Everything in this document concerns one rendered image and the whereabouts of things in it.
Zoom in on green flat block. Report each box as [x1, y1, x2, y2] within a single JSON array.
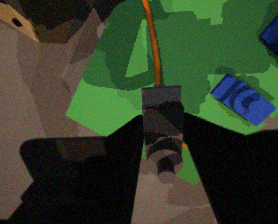
[[66, 0, 278, 137]]

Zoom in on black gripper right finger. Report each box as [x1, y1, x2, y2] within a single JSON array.
[[183, 112, 278, 224]]

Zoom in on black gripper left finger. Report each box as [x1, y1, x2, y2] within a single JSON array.
[[19, 115, 144, 224]]

